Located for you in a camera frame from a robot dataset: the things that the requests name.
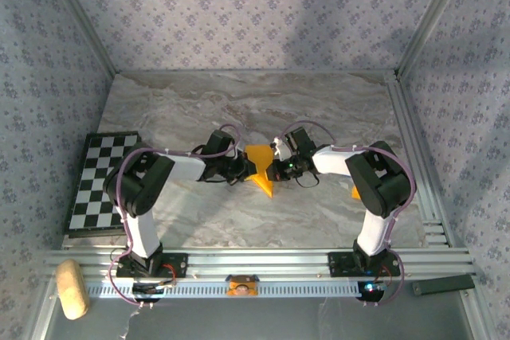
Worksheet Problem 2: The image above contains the thin black camera cable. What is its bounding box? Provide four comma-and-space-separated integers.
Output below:
296, 171, 320, 190
198, 174, 233, 186

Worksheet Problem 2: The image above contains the aluminium frame rail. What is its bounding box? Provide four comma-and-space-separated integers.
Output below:
461, 290, 501, 340
27, 279, 61, 340

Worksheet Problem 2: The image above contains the orange cloth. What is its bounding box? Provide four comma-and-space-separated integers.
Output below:
243, 143, 277, 199

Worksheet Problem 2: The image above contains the thin aluminium edge strip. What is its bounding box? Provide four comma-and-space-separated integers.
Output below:
115, 68, 399, 76

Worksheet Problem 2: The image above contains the black flat bar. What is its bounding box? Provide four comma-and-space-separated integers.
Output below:
411, 274, 477, 297

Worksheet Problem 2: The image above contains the small black circuit board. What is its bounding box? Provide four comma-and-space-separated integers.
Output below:
356, 280, 388, 302
131, 282, 177, 297

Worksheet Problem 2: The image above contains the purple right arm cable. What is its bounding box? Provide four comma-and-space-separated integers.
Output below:
280, 120, 418, 308

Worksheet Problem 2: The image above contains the black white chessboard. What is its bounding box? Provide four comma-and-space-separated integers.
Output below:
65, 131, 143, 237

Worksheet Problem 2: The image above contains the aluminium frame post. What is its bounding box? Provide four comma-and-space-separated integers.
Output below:
396, 0, 476, 76

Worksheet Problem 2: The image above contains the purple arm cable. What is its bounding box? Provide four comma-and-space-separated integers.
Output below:
108, 123, 243, 309
280, 120, 418, 308

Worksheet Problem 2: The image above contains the aluminium side rail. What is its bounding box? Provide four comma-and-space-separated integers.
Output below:
384, 72, 455, 248

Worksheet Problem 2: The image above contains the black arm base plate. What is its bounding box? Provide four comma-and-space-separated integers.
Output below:
115, 252, 189, 279
327, 251, 402, 278

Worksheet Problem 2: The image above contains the tan sponge block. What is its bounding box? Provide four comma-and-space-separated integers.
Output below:
54, 259, 91, 321

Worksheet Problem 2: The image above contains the wide aluminium mounting rail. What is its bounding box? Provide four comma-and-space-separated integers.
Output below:
42, 247, 477, 282

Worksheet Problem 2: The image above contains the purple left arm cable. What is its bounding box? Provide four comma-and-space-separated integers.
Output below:
108, 123, 243, 309

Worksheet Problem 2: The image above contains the white slotted cable duct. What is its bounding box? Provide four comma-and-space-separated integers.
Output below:
85, 279, 362, 299

